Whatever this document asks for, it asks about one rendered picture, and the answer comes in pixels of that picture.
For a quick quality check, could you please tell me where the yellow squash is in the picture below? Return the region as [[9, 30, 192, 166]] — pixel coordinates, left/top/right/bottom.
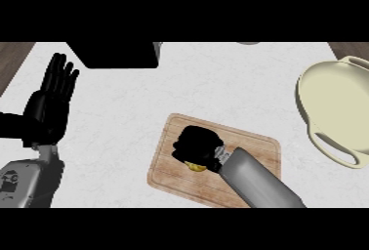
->
[[185, 160, 210, 173]]

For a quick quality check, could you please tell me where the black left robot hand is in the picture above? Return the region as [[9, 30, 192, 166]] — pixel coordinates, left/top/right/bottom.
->
[[0, 52, 83, 148]]

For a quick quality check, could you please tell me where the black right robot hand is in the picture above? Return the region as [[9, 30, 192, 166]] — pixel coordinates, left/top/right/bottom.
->
[[170, 125, 226, 174]]

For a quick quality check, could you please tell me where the black box appliance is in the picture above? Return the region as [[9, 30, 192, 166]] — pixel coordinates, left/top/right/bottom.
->
[[65, 42, 164, 69]]

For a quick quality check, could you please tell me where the cream pot with handles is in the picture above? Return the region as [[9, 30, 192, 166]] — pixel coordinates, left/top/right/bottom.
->
[[294, 55, 369, 170]]

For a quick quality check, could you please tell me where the wooden cutting board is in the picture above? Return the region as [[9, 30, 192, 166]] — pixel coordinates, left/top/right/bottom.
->
[[146, 112, 282, 209]]

